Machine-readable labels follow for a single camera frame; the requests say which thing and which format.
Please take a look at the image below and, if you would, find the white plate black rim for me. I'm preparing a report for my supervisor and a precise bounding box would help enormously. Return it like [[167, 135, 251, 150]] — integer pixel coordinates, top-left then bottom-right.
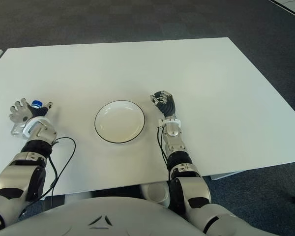
[[94, 99, 146, 145]]

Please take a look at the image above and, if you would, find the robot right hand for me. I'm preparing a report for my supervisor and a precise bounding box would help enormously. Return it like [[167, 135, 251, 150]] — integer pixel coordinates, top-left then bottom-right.
[[149, 90, 176, 118]]

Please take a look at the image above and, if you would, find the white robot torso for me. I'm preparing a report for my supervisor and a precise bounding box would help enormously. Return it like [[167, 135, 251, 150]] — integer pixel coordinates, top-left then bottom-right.
[[2, 196, 205, 236]]

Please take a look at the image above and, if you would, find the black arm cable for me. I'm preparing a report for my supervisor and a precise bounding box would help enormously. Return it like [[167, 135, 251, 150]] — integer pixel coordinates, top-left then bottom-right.
[[157, 126, 173, 181], [18, 137, 76, 219]]

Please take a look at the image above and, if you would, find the clear water bottle blue cap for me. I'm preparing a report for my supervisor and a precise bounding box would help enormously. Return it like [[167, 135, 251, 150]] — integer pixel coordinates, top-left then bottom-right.
[[10, 99, 44, 137]]

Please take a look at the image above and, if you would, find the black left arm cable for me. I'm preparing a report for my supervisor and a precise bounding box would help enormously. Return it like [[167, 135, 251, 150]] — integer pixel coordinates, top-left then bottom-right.
[[18, 137, 76, 219]]

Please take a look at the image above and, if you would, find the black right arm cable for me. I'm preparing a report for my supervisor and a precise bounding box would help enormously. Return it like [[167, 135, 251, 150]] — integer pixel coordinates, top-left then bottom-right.
[[157, 126, 173, 181]]

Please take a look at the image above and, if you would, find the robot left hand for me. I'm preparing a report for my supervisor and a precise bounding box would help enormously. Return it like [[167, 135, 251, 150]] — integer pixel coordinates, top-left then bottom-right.
[[9, 98, 54, 128]]

